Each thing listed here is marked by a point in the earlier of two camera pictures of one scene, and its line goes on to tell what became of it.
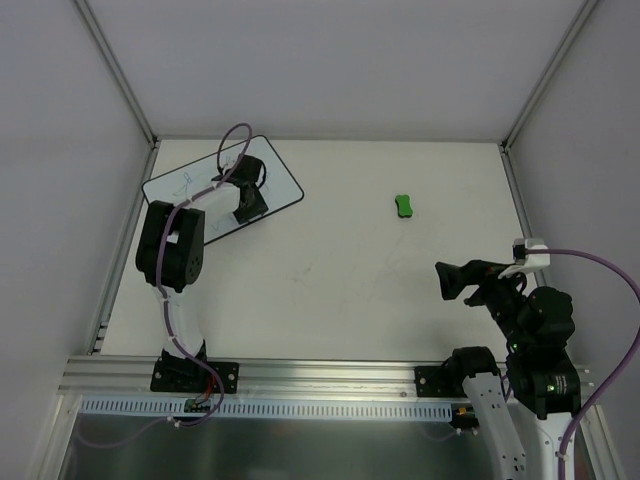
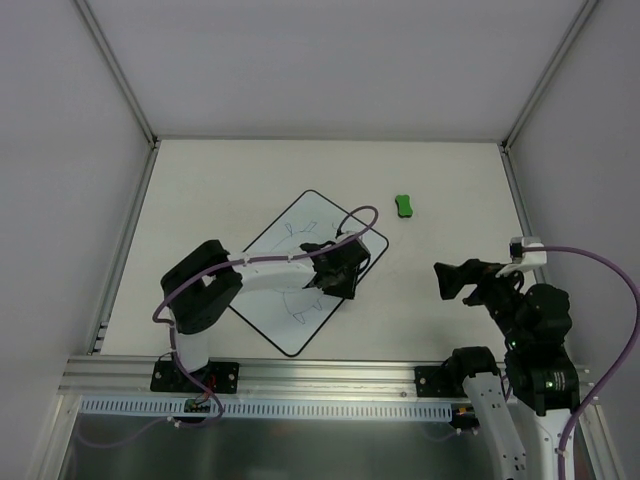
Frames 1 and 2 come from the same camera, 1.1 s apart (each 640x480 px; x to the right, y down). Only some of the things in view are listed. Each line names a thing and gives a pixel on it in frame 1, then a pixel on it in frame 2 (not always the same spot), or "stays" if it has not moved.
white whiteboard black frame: x=280 y=186 -> x=314 y=219
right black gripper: x=476 y=279 stays
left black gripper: x=250 y=203 -> x=340 y=279
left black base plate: x=172 y=374 stays
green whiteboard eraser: x=404 y=209 stays
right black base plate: x=437 y=381 stays
